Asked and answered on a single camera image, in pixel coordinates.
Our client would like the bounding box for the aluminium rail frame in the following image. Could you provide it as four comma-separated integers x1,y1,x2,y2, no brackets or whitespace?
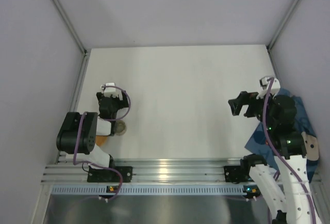
41,157,240,184

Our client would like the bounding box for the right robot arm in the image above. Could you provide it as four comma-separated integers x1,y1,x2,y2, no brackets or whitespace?
228,91,322,223

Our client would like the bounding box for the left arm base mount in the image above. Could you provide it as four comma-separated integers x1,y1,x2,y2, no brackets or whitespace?
87,166,133,183

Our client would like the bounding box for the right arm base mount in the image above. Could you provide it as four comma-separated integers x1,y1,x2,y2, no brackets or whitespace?
223,166,252,184

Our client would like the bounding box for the round woven bamboo plate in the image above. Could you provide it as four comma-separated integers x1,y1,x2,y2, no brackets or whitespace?
95,136,108,147

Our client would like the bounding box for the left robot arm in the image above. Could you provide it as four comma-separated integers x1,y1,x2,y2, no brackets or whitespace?
56,91,130,169

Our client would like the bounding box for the small woven cup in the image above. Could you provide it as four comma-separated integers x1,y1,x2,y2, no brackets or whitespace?
114,120,127,136

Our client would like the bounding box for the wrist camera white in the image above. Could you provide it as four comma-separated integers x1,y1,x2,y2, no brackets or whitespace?
256,76,281,99
101,83,122,99

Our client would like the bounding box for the slotted cable duct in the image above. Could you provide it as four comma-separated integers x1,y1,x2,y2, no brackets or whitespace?
52,184,258,196

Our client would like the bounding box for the blue cartoon placemat cloth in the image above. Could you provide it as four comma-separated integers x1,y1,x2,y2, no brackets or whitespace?
244,87,320,183

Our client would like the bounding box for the purple cable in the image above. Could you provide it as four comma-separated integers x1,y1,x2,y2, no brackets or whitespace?
262,77,317,224
73,86,131,201

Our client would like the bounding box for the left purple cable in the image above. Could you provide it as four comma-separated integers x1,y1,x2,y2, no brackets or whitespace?
73,86,131,201

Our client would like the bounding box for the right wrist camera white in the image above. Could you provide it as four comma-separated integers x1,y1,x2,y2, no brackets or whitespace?
256,76,281,99

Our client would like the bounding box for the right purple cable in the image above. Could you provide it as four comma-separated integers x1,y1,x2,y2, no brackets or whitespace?
262,77,317,224

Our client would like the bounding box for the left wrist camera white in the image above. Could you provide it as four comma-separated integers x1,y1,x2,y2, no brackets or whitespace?
101,83,122,99

